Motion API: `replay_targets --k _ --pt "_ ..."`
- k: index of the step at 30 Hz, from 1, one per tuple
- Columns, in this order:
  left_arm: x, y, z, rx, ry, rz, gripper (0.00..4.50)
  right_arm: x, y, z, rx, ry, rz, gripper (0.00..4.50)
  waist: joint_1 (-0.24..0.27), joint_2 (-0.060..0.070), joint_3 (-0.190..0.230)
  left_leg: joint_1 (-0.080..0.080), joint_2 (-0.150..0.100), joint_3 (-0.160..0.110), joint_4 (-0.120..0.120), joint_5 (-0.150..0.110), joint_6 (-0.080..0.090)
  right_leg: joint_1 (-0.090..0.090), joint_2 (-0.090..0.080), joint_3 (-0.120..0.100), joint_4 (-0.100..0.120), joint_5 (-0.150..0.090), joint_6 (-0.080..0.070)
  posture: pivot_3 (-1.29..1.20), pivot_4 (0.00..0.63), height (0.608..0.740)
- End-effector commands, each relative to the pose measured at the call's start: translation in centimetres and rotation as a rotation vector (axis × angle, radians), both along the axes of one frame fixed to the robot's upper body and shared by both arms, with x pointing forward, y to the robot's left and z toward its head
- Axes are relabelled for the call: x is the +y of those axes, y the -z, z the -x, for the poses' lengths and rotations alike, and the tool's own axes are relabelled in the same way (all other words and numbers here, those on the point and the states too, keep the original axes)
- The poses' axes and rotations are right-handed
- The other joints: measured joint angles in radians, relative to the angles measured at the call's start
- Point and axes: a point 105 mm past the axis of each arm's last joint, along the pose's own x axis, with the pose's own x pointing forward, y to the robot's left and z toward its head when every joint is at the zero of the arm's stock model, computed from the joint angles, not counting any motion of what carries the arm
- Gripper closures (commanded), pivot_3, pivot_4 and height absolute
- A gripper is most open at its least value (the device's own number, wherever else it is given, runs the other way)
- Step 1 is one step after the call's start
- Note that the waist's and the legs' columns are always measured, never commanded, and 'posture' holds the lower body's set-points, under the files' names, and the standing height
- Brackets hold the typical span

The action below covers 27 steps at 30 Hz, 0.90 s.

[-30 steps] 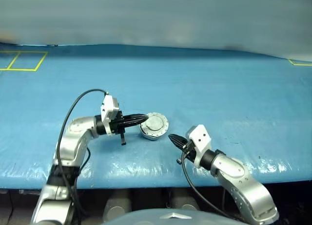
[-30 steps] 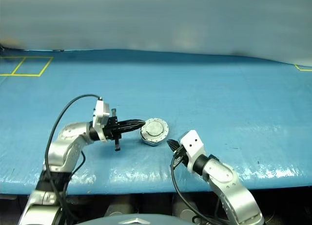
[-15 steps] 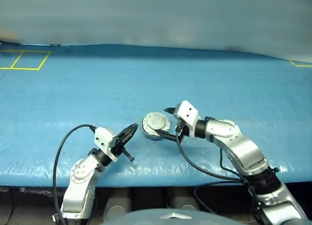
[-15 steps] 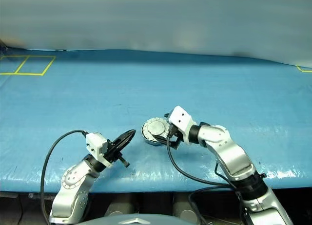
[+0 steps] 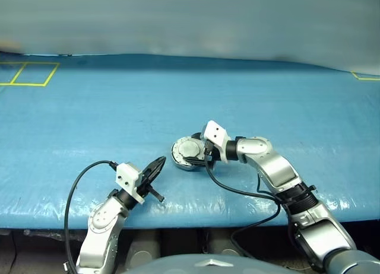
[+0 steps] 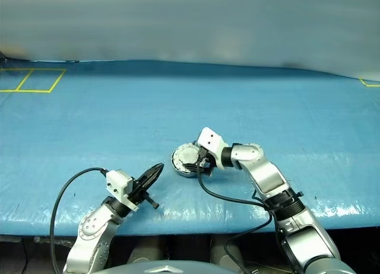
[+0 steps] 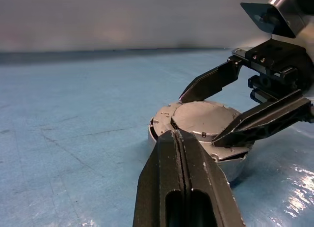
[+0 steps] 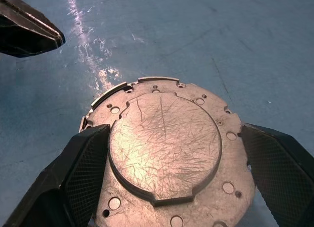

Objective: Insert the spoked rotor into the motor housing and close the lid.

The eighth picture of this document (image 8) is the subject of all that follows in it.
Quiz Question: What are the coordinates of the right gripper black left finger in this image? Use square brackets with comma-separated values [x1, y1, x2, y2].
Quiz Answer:
[0, 123, 111, 227]

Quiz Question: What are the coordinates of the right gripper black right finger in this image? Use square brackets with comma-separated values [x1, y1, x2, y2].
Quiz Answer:
[240, 123, 314, 227]

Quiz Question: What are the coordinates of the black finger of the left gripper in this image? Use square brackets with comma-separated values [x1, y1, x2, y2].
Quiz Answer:
[0, 5, 66, 58]
[0, 0, 63, 40]

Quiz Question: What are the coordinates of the grey round rotor disc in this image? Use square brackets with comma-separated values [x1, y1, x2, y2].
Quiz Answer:
[80, 76, 258, 227]

